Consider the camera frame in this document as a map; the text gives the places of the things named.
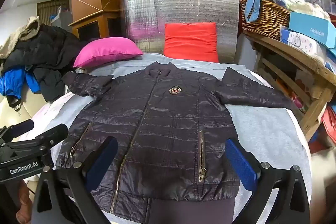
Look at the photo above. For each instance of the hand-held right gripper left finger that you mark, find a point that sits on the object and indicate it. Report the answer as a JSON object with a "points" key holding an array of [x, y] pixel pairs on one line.
{"points": [[103, 161]]}

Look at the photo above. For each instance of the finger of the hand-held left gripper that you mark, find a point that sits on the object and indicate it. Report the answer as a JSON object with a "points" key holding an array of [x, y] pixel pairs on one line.
{"points": [[22, 127], [53, 132]]}

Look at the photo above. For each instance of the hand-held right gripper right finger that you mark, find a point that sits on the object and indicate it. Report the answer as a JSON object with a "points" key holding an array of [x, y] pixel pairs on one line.
{"points": [[240, 163]]}

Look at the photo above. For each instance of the dark quilted jacket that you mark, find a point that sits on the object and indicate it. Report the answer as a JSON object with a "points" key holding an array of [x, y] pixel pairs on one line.
{"points": [[168, 121]]}

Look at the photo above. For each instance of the pile of black clothes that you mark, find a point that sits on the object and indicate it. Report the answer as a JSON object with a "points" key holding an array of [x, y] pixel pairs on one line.
{"points": [[47, 50]]}

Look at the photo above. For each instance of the person's left hand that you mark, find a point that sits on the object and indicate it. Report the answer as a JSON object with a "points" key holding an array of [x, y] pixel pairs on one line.
{"points": [[25, 203]]}

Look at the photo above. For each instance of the white bed cover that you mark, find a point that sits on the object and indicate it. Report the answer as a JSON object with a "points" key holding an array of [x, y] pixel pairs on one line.
{"points": [[57, 111]]}

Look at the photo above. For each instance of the grey bed sheet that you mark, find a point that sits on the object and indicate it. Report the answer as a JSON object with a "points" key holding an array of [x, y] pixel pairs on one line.
{"points": [[262, 129]]}

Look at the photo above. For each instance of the blue jacket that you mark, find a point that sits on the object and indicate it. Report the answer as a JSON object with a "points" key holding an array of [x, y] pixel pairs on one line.
{"points": [[10, 81]]}

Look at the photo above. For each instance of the beige fleece garment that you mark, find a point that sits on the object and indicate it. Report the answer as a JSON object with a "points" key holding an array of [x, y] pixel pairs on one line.
{"points": [[15, 40]]}

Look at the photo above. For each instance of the pink pillow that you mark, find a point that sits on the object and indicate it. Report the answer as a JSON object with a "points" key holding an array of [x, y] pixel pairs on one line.
{"points": [[105, 52]]}

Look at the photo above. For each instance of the wooden table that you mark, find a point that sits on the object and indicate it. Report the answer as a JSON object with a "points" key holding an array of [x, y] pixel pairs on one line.
{"points": [[312, 87]]}

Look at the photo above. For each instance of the red pillow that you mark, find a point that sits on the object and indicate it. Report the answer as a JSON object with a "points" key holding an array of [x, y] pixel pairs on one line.
{"points": [[190, 41]]}

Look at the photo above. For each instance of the white printed box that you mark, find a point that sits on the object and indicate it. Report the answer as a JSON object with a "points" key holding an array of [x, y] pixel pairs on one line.
{"points": [[302, 43]]}

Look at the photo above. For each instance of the wicker basket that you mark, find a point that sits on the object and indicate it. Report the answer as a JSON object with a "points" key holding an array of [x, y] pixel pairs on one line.
{"points": [[265, 18]]}

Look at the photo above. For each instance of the light blue cardboard box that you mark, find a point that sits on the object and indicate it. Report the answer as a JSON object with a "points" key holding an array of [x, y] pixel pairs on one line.
{"points": [[312, 27]]}

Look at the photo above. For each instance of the light blue cloth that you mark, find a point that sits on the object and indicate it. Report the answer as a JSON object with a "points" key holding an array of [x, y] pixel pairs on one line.
{"points": [[254, 1]]}

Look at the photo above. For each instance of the silver foil insulation mat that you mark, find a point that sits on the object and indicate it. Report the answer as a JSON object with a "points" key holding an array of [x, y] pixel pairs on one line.
{"points": [[183, 6]]}

